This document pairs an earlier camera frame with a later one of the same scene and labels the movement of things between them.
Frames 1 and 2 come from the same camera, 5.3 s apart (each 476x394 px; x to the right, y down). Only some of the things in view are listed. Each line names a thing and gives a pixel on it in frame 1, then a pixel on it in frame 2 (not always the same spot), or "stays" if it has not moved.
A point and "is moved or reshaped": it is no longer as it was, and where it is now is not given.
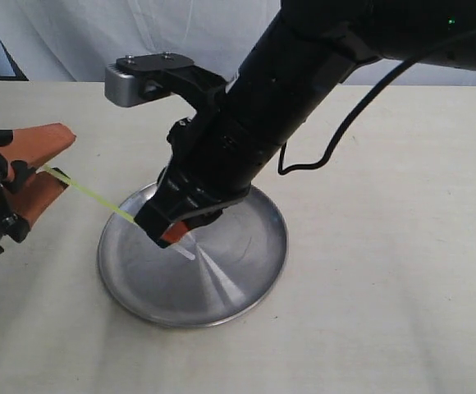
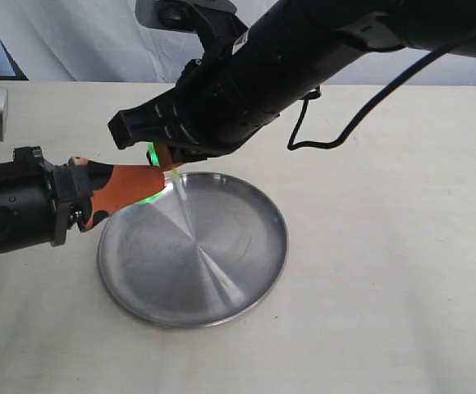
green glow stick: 110,204 is moved or reshaped
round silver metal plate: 215,273 stays
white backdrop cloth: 75,40 stays
